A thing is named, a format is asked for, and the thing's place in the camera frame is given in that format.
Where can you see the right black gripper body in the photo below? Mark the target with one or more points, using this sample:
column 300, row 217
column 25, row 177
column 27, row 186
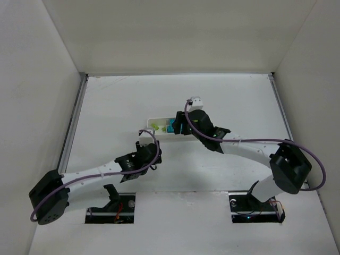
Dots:
column 179, row 122

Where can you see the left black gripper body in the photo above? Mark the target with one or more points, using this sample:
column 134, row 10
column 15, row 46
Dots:
column 142, row 149

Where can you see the blue long lego brick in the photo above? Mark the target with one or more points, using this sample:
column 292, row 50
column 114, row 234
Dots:
column 169, row 127

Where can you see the lime lego cluster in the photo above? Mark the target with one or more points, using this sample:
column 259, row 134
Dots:
column 154, row 126

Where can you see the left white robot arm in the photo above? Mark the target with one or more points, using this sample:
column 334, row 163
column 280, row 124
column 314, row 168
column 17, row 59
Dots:
column 56, row 194

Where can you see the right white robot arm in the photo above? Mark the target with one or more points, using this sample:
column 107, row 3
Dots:
column 289, row 166

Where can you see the white compartment tray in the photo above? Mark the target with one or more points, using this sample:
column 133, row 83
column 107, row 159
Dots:
column 162, row 122

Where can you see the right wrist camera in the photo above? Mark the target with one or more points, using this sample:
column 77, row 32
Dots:
column 195, row 103

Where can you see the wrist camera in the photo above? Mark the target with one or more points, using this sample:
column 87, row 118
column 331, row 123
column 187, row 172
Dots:
column 195, row 103
column 146, row 136

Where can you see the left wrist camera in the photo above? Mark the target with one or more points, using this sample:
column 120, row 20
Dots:
column 146, row 136

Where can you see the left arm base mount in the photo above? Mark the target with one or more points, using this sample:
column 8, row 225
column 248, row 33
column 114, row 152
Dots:
column 118, row 210

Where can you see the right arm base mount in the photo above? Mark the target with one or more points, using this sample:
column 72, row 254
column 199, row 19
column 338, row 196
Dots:
column 245, row 208

